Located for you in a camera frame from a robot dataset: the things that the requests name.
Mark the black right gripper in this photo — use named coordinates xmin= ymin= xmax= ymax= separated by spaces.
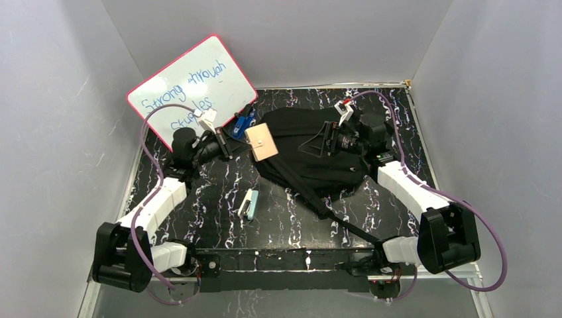
xmin=298 ymin=121 xmax=368 ymax=158

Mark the small wooden block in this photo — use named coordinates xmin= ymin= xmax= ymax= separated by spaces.
xmin=245 ymin=123 xmax=278 ymax=162

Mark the black student backpack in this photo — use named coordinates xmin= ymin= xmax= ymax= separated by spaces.
xmin=254 ymin=107 xmax=393 ymax=244

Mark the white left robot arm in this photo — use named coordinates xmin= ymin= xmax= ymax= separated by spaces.
xmin=91 ymin=127 xmax=251 ymax=293

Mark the blue stapler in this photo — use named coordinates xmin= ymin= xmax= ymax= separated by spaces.
xmin=231 ymin=104 xmax=255 ymax=139

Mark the white eraser block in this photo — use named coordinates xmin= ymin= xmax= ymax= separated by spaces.
xmin=237 ymin=189 xmax=259 ymax=221

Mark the pink framed whiteboard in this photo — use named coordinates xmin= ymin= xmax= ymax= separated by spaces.
xmin=127 ymin=34 xmax=258 ymax=147

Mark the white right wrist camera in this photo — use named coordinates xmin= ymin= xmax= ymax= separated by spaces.
xmin=334 ymin=99 xmax=354 ymax=127

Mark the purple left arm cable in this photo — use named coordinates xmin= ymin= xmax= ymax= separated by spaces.
xmin=130 ymin=103 xmax=203 ymax=307

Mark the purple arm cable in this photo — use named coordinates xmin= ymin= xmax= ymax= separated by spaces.
xmin=349 ymin=90 xmax=509 ymax=303
xmin=130 ymin=103 xmax=203 ymax=307

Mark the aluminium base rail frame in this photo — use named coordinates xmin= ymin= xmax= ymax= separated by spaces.
xmin=79 ymin=249 xmax=492 ymax=317

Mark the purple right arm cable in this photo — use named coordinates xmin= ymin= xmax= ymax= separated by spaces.
xmin=349 ymin=90 xmax=509 ymax=303

